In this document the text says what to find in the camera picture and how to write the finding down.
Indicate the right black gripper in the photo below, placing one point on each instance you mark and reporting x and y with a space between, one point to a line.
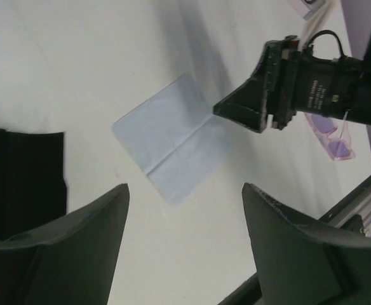
296 81

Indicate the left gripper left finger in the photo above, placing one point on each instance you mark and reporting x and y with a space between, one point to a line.
70 260

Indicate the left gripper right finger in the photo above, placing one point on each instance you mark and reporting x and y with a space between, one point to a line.
301 260

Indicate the light blue cleaning cloth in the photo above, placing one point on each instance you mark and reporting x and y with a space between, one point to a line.
174 138

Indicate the black glasses case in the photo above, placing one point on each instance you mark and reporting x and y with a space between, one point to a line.
33 191

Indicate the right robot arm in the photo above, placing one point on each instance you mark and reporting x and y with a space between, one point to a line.
360 111

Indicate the pink purple sunglasses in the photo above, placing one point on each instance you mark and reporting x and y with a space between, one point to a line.
334 137

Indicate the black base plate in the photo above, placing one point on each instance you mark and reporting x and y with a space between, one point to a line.
352 213

